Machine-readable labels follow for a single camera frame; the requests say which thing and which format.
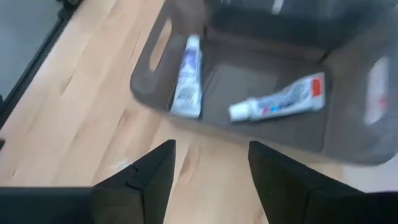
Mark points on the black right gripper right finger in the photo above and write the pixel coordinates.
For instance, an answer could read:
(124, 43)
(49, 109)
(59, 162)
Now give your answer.
(311, 202)

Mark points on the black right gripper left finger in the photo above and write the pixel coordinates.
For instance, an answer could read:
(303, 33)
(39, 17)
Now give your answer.
(93, 205)

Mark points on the white toothpaste tube red end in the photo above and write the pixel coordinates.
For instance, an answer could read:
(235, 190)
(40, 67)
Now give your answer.
(280, 101)

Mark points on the black aluminium table frame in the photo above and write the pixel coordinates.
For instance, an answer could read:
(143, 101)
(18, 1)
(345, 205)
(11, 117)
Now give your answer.
(31, 68)

